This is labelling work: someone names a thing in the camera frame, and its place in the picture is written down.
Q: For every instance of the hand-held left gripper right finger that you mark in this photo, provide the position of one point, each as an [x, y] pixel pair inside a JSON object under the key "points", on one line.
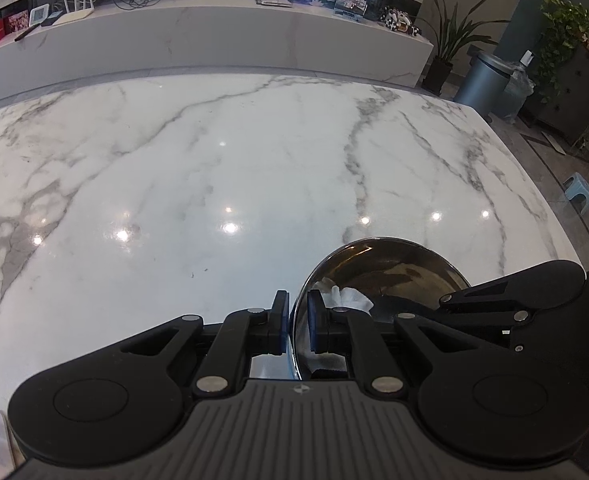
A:
{"points": [[317, 325]]}

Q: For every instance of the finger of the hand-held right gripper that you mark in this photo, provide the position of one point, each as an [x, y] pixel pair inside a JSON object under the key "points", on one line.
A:
{"points": [[519, 290]]}

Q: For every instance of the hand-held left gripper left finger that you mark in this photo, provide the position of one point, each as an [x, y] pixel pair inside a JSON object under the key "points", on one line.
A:
{"points": [[280, 325]]}

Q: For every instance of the blue steel-lined bowl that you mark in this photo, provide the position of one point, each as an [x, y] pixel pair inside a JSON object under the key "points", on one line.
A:
{"points": [[399, 255]]}

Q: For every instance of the blue plastic stool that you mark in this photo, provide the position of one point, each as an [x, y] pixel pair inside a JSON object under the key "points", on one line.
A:
{"points": [[579, 192]]}

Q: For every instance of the grey cabinet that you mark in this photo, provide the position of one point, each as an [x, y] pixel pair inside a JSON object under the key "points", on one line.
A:
{"points": [[569, 97]]}

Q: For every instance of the large water bottle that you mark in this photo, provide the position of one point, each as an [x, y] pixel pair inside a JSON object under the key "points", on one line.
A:
{"points": [[519, 90]]}

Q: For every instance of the grey trash can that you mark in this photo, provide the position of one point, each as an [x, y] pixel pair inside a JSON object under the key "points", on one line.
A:
{"points": [[481, 87]]}

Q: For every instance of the long-leaf potted plant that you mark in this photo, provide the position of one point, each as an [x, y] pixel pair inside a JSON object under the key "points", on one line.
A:
{"points": [[437, 72]]}

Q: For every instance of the ivy plant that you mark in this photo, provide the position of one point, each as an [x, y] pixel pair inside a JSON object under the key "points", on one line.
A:
{"points": [[566, 35]]}

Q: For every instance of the white marble tv console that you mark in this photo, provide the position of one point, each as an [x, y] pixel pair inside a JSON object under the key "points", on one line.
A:
{"points": [[224, 40]]}

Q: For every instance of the cow figurines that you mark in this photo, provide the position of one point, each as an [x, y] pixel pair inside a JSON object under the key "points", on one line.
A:
{"points": [[403, 22]]}

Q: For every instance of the dark glass jar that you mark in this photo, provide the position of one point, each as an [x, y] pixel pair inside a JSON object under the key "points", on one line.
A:
{"points": [[377, 4]]}

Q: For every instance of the photo box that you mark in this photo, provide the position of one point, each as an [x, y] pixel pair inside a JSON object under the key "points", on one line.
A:
{"points": [[350, 6]]}

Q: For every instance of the white router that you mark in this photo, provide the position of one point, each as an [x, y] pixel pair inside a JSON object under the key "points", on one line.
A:
{"points": [[77, 15]]}

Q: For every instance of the black remote control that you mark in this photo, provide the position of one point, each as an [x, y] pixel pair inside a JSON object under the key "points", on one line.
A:
{"points": [[25, 33]]}

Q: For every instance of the white thermometer display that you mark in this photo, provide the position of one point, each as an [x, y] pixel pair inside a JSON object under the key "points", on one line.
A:
{"points": [[39, 16]]}

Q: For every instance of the pink photo card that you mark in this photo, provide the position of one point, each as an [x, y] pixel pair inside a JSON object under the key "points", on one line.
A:
{"points": [[17, 22]]}

